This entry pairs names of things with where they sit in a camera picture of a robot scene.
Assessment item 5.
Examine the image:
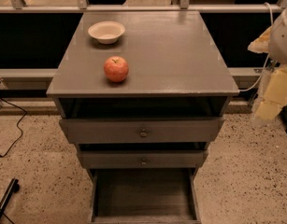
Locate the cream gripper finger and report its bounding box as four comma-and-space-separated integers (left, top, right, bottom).
248, 27, 271, 53
253, 66, 287, 120

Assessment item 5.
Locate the red apple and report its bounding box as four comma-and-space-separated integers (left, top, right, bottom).
104, 56, 129, 82

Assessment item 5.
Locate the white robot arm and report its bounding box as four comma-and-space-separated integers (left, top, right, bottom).
248, 7, 287, 120

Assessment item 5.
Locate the grey top drawer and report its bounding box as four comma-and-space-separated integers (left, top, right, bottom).
60, 118, 223, 144

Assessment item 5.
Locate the grey middle drawer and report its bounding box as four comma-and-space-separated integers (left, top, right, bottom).
77, 150, 208, 169

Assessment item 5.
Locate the grey open bottom drawer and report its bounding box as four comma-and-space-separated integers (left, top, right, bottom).
88, 168, 202, 224

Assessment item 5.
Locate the grey wooden cabinet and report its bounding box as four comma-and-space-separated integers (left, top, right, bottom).
46, 10, 240, 179

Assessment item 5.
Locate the white paper bowl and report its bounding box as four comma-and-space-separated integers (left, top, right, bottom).
88, 21, 125, 45

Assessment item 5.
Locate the black bar on floor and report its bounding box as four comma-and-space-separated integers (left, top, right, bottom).
0, 178, 20, 220

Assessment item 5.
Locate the white cable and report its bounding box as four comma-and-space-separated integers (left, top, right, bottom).
239, 2, 275, 93

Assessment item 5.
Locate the metal railing frame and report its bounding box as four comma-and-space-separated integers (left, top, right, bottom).
0, 0, 287, 91

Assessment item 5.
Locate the black floor cable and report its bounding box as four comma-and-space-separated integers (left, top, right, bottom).
0, 89, 28, 159

